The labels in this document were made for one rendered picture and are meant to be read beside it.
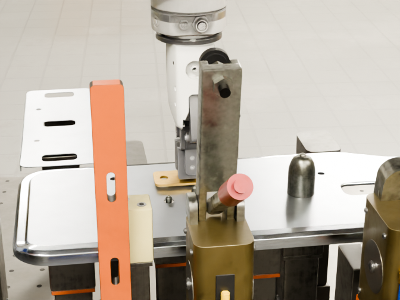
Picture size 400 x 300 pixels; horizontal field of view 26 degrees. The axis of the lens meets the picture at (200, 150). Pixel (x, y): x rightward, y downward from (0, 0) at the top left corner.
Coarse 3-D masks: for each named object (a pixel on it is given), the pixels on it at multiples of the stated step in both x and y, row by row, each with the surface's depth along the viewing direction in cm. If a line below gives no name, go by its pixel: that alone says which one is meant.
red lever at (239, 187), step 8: (232, 176) 71; (240, 176) 71; (224, 184) 72; (232, 184) 71; (240, 184) 70; (248, 184) 71; (216, 192) 79; (224, 192) 72; (232, 192) 71; (240, 192) 70; (248, 192) 71; (208, 200) 84; (216, 200) 79; (224, 200) 74; (232, 200) 72; (240, 200) 71; (208, 208) 84; (216, 208) 81; (224, 208) 81
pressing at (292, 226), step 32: (256, 160) 110; (288, 160) 110; (320, 160) 110; (352, 160) 110; (384, 160) 110; (32, 192) 102; (64, 192) 102; (128, 192) 102; (160, 192) 102; (256, 192) 102; (320, 192) 102; (32, 224) 94; (64, 224) 94; (160, 224) 94; (256, 224) 94; (288, 224) 94; (320, 224) 94; (352, 224) 94; (32, 256) 88; (64, 256) 89; (96, 256) 89; (160, 256) 90
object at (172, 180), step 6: (156, 174) 105; (162, 174) 105; (168, 174) 105; (174, 174) 105; (156, 180) 103; (162, 180) 103; (168, 180) 103; (174, 180) 103; (180, 180) 103; (186, 180) 103; (192, 180) 103; (162, 186) 102
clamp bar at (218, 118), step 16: (208, 64) 79; (224, 64) 77; (208, 80) 76; (224, 80) 76; (240, 80) 77; (208, 96) 77; (224, 96) 75; (240, 96) 78; (208, 112) 78; (224, 112) 78; (208, 128) 79; (224, 128) 79; (208, 144) 80; (224, 144) 80; (208, 160) 81; (224, 160) 81; (208, 176) 82; (224, 176) 82
